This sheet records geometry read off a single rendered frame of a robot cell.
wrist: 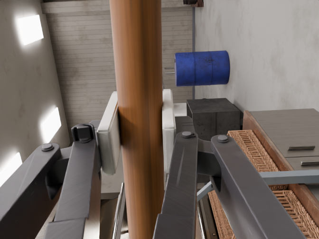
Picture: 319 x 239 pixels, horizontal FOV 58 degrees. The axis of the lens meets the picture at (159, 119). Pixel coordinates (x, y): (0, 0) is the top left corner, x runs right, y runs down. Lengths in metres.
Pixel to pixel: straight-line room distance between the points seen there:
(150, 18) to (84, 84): 9.63
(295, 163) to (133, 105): 1.40
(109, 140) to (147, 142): 0.04
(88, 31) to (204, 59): 5.27
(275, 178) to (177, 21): 8.11
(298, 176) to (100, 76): 8.64
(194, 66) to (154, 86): 4.59
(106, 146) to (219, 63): 4.69
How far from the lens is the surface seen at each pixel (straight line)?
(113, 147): 0.17
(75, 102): 10.09
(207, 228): 1.89
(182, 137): 0.15
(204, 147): 0.15
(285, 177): 1.34
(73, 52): 9.62
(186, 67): 4.75
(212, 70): 4.81
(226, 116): 3.87
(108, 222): 1.96
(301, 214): 1.34
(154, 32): 0.17
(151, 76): 0.18
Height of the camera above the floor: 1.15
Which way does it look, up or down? level
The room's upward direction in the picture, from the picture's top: 93 degrees counter-clockwise
